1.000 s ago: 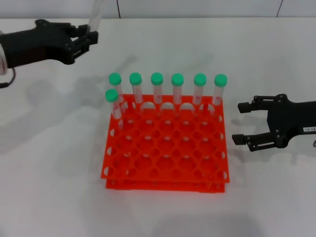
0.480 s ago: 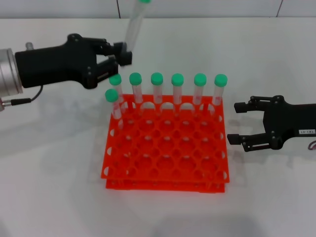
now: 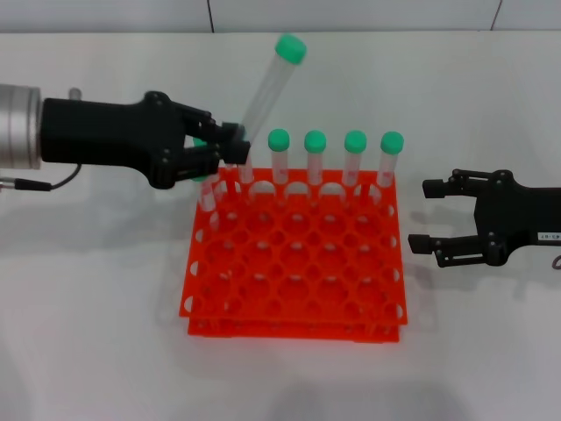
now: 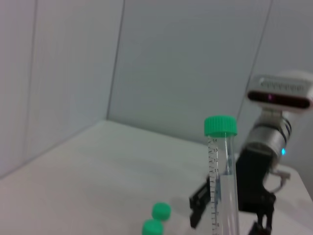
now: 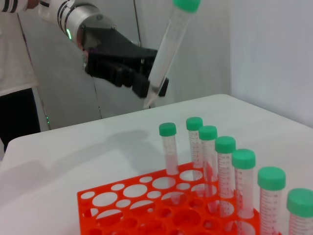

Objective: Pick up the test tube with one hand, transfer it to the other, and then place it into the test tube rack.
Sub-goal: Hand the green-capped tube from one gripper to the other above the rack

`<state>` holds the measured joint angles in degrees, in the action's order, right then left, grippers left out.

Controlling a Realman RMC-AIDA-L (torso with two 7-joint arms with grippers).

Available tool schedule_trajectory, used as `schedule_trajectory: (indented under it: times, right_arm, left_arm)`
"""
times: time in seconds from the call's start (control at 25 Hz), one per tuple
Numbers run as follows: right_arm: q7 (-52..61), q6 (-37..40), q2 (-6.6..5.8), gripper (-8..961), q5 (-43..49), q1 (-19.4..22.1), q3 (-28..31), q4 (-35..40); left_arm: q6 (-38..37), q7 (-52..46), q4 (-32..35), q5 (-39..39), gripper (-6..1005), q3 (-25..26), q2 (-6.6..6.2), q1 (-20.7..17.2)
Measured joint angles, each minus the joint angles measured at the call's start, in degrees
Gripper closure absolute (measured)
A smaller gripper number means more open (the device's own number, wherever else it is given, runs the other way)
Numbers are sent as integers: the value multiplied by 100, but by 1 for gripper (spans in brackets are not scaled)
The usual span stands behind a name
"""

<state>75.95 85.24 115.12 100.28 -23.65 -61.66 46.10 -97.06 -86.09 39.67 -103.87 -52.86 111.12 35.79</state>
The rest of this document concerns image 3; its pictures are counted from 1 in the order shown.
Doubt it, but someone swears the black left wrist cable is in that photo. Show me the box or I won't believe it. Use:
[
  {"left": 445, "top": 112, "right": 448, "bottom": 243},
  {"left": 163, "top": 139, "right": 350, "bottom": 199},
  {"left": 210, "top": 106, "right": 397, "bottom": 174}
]
[{"left": 0, "top": 162, "right": 83, "bottom": 193}]

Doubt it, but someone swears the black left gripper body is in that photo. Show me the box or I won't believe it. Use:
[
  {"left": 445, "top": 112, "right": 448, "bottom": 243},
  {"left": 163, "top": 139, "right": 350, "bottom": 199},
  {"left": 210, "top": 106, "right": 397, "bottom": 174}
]
[{"left": 39, "top": 90, "right": 188, "bottom": 190}]

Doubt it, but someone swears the orange plastic test tube rack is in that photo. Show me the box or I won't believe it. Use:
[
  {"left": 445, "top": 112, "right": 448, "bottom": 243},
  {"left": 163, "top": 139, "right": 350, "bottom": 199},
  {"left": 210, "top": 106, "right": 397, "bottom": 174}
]
[{"left": 178, "top": 166, "right": 409, "bottom": 347}]

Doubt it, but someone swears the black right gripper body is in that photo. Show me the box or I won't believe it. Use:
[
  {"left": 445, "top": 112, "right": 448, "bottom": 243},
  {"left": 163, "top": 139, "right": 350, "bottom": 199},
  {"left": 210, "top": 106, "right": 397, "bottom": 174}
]
[{"left": 473, "top": 169, "right": 561, "bottom": 268}]

